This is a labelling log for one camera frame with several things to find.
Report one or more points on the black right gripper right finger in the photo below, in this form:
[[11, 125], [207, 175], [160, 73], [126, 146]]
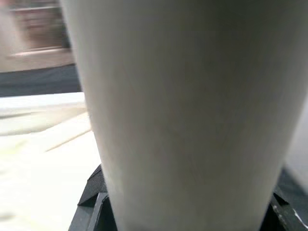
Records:
[[284, 216]]

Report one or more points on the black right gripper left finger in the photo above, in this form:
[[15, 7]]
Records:
[[93, 211]]

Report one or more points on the white plastic table leg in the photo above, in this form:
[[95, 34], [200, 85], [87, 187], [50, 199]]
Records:
[[192, 108]]

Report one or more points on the black tablecloth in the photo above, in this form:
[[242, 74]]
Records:
[[36, 81]]

